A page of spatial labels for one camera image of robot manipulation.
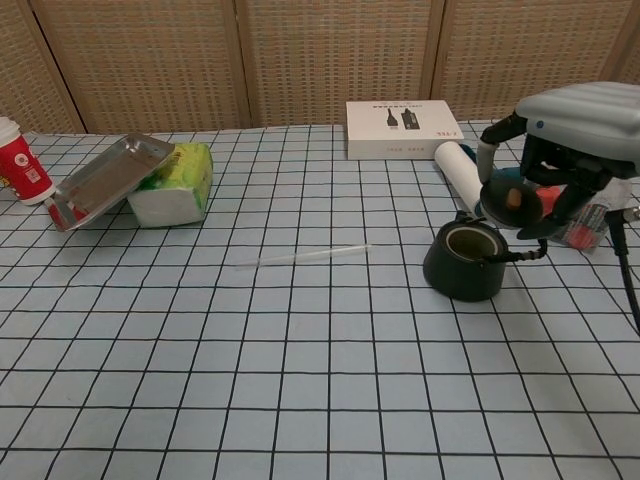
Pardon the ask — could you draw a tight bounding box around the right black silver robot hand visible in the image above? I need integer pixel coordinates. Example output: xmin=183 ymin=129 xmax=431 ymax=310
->
xmin=477 ymin=82 xmax=640 ymax=240

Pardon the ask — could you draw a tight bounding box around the clear box with red parts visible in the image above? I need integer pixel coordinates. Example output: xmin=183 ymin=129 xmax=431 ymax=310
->
xmin=537 ymin=178 xmax=634 ymax=250

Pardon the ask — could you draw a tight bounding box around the green white tissue pack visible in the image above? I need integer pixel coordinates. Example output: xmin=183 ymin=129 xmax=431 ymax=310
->
xmin=127 ymin=142 xmax=215 ymax=229

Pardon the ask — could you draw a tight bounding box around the black round lid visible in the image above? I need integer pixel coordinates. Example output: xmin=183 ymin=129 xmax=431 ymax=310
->
xmin=480 ymin=180 xmax=547 ymax=232

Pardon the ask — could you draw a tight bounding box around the black cable at right wrist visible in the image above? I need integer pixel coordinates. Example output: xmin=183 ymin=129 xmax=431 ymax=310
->
xmin=606 ymin=205 xmax=640 ymax=332

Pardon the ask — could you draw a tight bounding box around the teal lint roller, orange tip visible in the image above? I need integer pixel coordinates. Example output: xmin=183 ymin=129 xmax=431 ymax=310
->
xmin=433 ymin=141 xmax=540 ymax=220

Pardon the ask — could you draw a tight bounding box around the woven bamboo folding screen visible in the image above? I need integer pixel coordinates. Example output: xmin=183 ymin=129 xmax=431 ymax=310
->
xmin=0 ymin=0 xmax=640 ymax=135

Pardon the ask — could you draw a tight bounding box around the white flat product box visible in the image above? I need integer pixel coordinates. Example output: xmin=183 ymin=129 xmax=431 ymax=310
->
xmin=345 ymin=100 xmax=466 ymax=162

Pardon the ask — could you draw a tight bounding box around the square stainless steel tray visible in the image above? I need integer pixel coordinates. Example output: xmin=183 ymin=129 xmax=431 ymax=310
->
xmin=48 ymin=132 xmax=178 ymax=233

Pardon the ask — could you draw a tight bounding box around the red white paper cup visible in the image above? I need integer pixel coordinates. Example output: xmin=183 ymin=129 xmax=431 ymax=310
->
xmin=0 ymin=117 xmax=56 ymax=207

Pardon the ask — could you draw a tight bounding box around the small black kettle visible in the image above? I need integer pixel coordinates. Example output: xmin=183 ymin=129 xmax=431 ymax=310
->
xmin=422 ymin=210 xmax=551 ymax=303

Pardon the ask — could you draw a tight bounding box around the light blue checked tablecloth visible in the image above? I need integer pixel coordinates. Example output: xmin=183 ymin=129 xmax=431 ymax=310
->
xmin=0 ymin=118 xmax=640 ymax=480

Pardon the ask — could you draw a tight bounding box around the clear thin plastic straw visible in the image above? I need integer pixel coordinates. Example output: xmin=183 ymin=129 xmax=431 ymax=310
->
xmin=235 ymin=243 xmax=373 ymax=272

